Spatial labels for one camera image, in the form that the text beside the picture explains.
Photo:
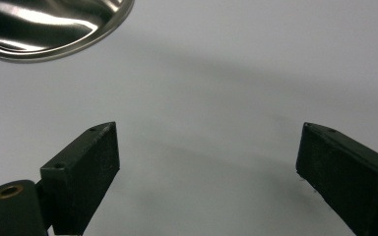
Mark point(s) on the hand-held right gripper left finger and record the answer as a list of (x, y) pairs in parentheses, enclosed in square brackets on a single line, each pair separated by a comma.
[(80, 178)]

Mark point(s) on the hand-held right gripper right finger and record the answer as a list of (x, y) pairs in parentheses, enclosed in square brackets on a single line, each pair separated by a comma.
[(347, 177)]

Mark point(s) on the stainless steel plate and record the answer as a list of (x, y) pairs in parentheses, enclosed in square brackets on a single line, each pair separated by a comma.
[(46, 26)]

